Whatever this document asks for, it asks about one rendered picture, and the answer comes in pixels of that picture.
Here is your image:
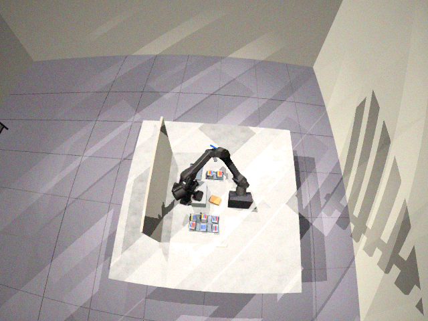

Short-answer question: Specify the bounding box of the grey slotted rack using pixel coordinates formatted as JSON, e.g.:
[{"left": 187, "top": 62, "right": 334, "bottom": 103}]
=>
[{"left": 188, "top": 214, "right": 219, "bottom": 233}]

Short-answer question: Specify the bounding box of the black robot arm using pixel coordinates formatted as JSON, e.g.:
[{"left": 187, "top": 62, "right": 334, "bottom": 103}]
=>
[{"left": 173, "top": 147, "right": 249, "bottom": 206}]

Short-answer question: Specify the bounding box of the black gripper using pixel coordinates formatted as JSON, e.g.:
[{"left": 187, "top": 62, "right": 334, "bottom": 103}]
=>
[{"left": 171, "top": 183, "right": 203, "bottom": 201}]

